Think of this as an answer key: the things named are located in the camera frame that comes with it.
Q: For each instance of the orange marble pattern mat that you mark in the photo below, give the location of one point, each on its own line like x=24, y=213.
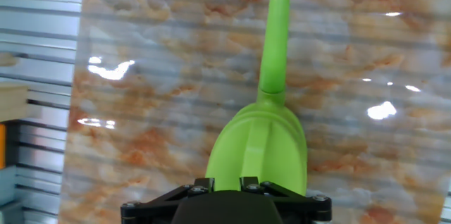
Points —
x=158, y=76

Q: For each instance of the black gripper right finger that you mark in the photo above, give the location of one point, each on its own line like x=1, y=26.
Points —
x=296, y=203

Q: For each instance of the orange emergency stop box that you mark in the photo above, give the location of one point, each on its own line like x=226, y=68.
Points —
x=2, y=146

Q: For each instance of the small wooden block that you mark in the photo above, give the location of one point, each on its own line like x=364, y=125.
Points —
x=14, y=102

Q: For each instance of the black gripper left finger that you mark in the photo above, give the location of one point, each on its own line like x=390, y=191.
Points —
x=165, y=203

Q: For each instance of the green plastic watering can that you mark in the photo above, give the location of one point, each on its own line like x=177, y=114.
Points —
x=264, y=146

